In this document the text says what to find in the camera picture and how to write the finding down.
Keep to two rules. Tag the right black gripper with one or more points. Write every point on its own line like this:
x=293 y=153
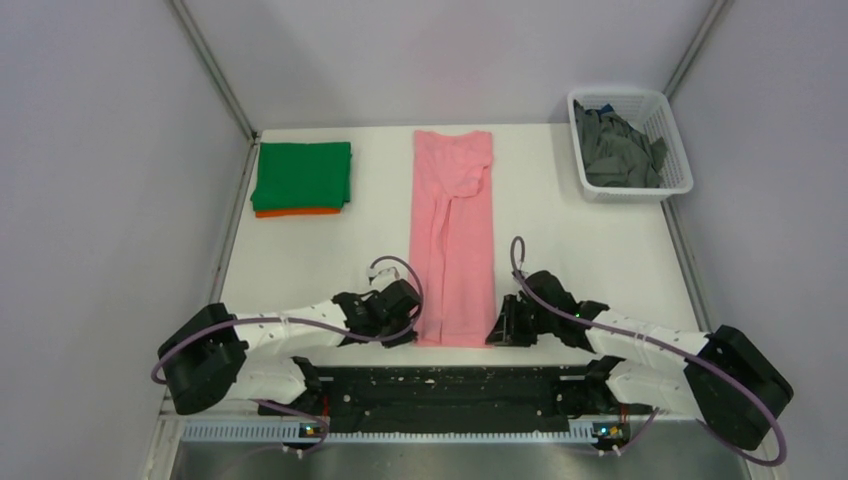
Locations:
x=507 y=331

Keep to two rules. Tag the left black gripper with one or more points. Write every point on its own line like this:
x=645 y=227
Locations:
x=399 y=340

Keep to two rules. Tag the pink t shirt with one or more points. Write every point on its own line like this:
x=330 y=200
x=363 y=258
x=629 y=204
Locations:
x=452 y=237

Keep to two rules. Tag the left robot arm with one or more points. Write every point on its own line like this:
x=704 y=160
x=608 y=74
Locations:
x=219 y=356

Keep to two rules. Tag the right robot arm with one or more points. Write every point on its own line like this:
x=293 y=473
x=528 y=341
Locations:
x=718 y=378

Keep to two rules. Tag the folded green t shirt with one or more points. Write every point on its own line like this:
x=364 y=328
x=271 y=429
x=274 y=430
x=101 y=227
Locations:
x=300 y=175

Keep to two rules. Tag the folded orange t shirt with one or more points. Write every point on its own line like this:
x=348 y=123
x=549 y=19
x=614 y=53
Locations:
x=308 y=211

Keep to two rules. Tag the grey t shirt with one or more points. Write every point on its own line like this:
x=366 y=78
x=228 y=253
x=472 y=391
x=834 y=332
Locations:
x=615 y=154

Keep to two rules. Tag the white plastic basket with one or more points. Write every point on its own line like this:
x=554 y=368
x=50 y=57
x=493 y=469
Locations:
x=649 y=112

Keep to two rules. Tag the blue garment in basket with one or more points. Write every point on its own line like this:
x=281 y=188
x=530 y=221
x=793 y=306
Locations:
x=606 y=109

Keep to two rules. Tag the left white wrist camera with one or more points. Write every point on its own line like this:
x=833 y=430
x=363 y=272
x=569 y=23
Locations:
x=380 y=278

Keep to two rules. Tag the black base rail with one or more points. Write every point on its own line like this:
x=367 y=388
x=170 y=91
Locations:
x=435 y=400

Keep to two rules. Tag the white slotted cable duct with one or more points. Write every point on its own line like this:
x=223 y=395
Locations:
x=310 y=432

